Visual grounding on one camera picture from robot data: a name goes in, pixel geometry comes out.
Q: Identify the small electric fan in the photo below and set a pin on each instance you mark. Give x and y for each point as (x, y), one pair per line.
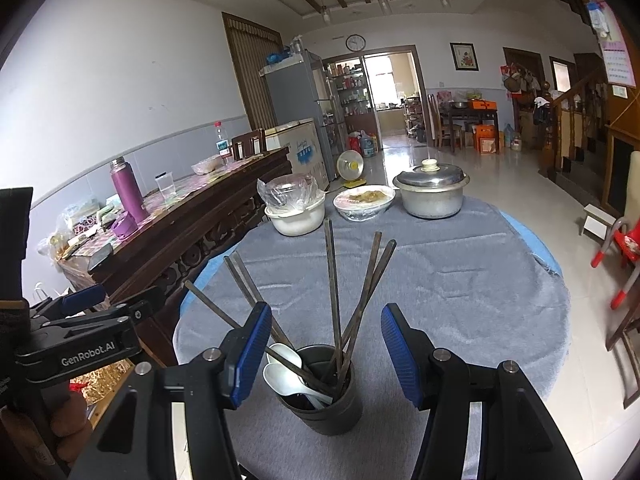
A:
(350, 165)

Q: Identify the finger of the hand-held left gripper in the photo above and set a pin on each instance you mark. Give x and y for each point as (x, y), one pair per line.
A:
(82, 297)
(140, 305)

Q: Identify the orange cardboard box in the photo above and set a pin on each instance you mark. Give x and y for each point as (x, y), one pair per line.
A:
(486, 141)

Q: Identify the dark wooden stool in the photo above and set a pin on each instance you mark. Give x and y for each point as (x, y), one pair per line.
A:
(627, 340)

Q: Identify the wrapped plate of food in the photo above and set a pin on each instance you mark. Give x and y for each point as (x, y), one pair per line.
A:
(364, 202)

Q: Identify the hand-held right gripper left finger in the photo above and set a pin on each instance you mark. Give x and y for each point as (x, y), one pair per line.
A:
(250, 355)

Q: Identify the white plastic basin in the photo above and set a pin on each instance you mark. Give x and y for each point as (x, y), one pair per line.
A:
(295, 222)

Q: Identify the purple thermos flask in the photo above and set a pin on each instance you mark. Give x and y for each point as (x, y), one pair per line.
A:
(127, 190)

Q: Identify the blue table cover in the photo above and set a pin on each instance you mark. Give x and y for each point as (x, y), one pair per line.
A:
(537, 247)

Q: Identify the purple thermos cup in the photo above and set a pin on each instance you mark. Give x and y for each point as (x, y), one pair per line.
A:
(124, 226)

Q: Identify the wooden chair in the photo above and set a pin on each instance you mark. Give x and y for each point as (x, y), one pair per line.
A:
(248, 142)

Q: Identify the dark wooden sideboard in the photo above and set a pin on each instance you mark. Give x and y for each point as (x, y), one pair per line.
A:
(175, 240)

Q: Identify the bag of bread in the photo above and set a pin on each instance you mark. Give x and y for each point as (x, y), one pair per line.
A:
(206, 166)

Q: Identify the round wall clock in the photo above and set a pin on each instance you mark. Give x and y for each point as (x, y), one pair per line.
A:
(356, 42)

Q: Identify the white chest freezer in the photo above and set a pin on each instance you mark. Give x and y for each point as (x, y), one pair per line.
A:
(302, 152)

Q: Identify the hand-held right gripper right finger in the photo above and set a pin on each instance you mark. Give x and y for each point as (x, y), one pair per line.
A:
(400, 355)

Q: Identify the dark perforated utensil holder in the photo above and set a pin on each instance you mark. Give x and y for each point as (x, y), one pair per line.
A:
(330, 415)

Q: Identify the dark dining table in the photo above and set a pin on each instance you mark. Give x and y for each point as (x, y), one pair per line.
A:
(470, 112)

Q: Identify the aluminium pot lid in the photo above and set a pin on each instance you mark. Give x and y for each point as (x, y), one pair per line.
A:
(431, 177)

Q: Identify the wooden stair railing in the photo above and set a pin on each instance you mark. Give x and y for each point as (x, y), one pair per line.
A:
(575, 120)

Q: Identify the grey refrigerator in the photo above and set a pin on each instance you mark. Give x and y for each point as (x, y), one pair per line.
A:
(295, 90)

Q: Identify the red child chair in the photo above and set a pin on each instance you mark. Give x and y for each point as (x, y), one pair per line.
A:
(627, 245)

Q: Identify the red-capped water bottle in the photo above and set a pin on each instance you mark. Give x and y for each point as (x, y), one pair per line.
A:
(222, 145)

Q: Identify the clear plastic cup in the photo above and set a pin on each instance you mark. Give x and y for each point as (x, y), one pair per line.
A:
(164, 187)

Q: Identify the aluminium pot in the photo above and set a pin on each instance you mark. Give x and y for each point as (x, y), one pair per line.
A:
(432, 205)

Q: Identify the cream armchair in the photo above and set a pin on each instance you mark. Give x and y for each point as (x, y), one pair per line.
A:
(634, 185)

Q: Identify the blue water jug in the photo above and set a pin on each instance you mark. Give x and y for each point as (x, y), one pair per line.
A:
(368, 146)

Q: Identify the white plastic spoons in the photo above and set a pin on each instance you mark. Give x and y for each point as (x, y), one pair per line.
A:
(282, 379)

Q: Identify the grey table cloth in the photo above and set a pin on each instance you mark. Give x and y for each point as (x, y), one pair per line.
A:
(450, 285)

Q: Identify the framed picture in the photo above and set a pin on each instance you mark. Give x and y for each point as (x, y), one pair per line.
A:
(464, 56)

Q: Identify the brown curtain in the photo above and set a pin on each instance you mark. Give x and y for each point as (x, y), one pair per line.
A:
(250, 70)

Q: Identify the glass display cabinet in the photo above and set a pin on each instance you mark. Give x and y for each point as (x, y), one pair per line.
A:
(352, 100)

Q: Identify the person's left hand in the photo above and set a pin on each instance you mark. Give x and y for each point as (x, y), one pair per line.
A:
(70, 417)

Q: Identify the pile of plastic bags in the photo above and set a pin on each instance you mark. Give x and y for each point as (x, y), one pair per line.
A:
(75, 222)

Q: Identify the white step stool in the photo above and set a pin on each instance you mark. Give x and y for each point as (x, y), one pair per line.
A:
(597, 217)

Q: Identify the gold foil box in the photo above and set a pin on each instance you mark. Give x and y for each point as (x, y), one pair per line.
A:
(102, 385)

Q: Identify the wall calendar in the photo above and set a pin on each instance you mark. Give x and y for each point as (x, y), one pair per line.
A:
(617, 60)

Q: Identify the white plastic spoon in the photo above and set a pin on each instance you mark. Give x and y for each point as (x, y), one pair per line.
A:
(285, 354)

